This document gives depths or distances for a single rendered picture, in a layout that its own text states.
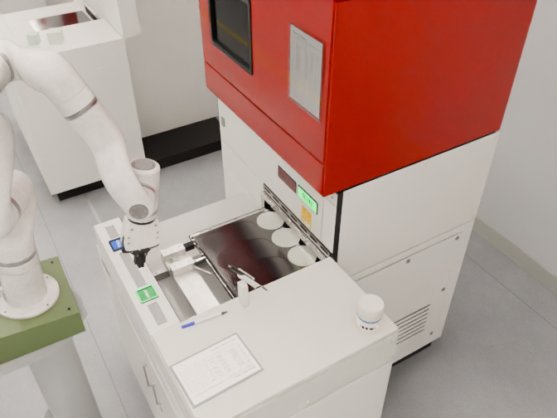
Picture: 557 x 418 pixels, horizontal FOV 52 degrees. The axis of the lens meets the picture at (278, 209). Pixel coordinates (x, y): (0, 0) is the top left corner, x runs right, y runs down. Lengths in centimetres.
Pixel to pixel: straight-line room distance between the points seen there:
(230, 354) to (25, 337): 64
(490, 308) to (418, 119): 161
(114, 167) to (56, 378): 95
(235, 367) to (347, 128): 72
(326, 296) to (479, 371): 131
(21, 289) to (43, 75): 71
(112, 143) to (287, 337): 71
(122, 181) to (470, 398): 193
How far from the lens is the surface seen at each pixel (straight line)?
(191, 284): 191
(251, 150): 215
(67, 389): 221
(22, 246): 176
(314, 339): 164
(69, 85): 140
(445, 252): 234
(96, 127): 142
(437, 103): 179
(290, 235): 202
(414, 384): 277
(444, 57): 172
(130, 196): 142
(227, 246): 199
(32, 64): 140
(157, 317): 173
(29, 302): 189
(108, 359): 289
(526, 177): 320
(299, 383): 156
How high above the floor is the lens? 226
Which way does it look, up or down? 40 degrees down
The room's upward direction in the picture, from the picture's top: straight up
